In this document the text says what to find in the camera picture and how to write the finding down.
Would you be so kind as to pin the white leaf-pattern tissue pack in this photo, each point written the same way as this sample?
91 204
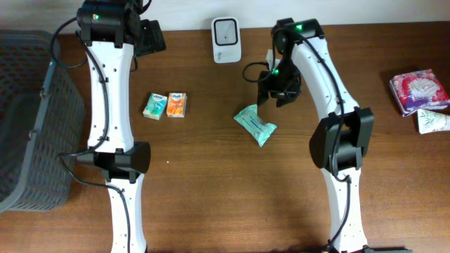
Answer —
429 121

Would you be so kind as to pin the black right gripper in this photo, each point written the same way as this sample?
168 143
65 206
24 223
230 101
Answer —
288 96

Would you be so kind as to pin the green Kleenex tissue pack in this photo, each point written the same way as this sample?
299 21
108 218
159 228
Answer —
155 106

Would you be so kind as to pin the dark grey plastic basket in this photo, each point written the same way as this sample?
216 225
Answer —
42 115

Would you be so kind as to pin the teal toilet tissue pack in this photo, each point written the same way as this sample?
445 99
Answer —
260 130

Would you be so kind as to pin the orange Kleenex tissue pack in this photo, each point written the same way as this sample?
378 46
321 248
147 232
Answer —
176 105

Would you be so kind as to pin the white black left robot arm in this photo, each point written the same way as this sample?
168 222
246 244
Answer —
114 36

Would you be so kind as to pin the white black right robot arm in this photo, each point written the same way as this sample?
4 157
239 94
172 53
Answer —
300 55

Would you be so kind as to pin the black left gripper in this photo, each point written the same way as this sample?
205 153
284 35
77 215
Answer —
154 36

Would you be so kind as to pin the white black barcode scanner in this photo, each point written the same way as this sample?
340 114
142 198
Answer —
226 41

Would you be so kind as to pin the red purple tissue pack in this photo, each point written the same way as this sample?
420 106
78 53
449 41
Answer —
418 90

